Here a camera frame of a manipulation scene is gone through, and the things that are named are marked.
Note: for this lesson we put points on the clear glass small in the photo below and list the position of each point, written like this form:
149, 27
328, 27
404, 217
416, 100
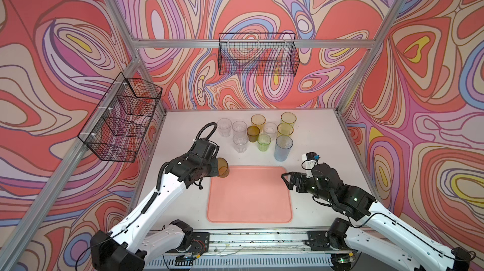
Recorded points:
270, 129

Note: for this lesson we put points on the green glass tumbler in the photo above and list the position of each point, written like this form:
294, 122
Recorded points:
263, 142

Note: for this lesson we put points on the yellow tall glass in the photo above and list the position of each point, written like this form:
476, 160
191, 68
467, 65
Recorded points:
285, 129

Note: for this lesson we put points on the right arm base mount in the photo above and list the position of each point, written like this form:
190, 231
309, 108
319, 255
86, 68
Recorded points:
321, 240

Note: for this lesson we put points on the black wire basket left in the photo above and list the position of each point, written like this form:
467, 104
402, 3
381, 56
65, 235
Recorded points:
126, 111

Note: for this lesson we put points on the blue textured tall glass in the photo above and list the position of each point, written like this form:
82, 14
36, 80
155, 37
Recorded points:
283, 147

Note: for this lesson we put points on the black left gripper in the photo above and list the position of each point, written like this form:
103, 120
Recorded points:
213, 163

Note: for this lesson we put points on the yellow-green tall glass back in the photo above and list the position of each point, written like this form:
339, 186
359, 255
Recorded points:
289, 118

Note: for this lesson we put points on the clear glass tumbler front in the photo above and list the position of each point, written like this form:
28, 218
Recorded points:
240, 141

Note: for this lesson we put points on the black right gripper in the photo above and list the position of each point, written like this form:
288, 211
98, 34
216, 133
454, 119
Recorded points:
301, 177

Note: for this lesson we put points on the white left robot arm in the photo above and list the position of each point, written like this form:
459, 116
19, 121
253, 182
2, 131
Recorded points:
128, 245

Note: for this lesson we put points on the clear faceted glass tumbler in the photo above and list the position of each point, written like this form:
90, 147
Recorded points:
224, 127

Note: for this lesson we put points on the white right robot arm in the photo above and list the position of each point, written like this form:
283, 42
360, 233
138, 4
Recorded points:
368, 226

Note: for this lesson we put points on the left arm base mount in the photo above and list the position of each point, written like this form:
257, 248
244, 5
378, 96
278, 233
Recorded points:
197, 242

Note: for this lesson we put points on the pink plastic tray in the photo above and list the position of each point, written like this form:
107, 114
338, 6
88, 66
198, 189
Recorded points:
250, 195

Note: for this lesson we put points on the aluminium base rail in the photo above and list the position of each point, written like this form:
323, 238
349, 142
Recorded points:
243, 249

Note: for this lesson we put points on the dark olive dotted glass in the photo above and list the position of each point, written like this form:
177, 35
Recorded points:
223, 167

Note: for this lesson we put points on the small dark amber glass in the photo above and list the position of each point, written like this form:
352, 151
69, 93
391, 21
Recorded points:
252, 133

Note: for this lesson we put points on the black wire basket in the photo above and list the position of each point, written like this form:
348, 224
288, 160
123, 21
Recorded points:
126, 111
258, 54

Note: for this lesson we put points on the black wire basket back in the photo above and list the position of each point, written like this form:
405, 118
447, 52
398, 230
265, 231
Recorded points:
258, 54

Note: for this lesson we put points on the amber glass tumbler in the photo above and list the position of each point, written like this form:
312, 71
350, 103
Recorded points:
259, 121

